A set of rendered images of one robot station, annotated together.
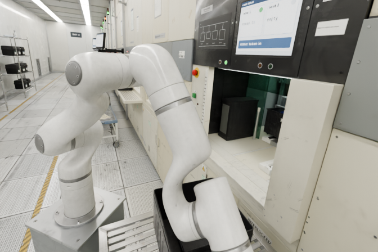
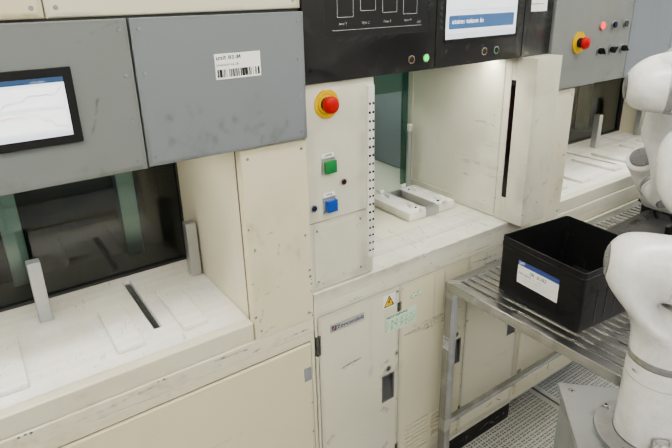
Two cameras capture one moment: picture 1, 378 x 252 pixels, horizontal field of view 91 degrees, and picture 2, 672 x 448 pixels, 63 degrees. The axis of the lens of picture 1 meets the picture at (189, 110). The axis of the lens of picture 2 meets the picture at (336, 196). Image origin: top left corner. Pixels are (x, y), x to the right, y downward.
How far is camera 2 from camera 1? 183 cm
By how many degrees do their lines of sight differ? 91
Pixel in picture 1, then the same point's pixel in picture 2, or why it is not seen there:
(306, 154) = (550, 124)
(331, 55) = (540, 29)
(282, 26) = not seen: outside the picture
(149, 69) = not seen: outside the picture
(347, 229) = (553, 165)
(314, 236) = not seen: hidden behind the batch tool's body
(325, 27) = (536, 3)
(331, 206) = not seen: hidden behind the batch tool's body
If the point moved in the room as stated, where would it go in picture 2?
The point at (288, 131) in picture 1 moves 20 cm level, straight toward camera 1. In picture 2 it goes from (538, 112) to (612, 117)
